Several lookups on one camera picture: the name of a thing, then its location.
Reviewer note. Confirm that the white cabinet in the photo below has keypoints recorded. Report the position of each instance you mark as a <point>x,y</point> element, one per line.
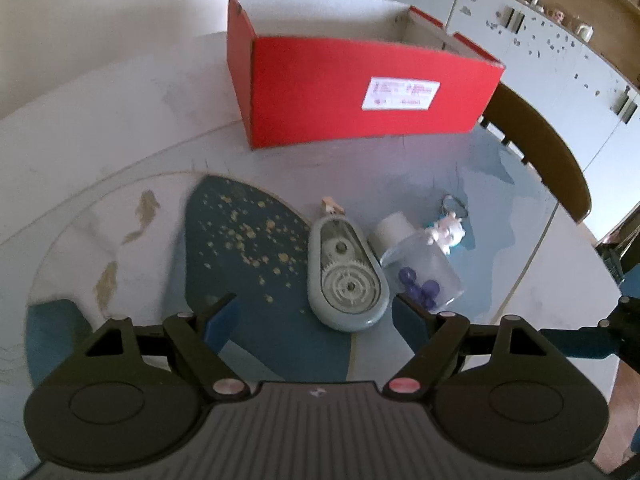
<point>550,50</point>

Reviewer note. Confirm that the red cardboard box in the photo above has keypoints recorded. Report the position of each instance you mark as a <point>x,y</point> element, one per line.
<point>325,90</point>

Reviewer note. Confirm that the brown wooden chair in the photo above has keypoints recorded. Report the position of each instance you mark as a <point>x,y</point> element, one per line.
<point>540,145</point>

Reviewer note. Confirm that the grey correction tape dispenser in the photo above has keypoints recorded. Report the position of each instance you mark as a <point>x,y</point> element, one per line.
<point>347,280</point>

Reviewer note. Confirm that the clear bottle with blue beads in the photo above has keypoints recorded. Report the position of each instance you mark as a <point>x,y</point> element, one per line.
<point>425,265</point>

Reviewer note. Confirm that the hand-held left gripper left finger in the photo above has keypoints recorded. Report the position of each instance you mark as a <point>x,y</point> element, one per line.
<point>222,317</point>

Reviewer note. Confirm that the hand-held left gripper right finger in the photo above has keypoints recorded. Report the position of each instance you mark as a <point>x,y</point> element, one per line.
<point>410,317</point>

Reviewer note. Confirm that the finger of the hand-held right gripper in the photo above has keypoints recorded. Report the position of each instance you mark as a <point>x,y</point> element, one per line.
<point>575,342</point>

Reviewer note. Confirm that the small pink figurine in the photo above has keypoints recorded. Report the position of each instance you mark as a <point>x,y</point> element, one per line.
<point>330,205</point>

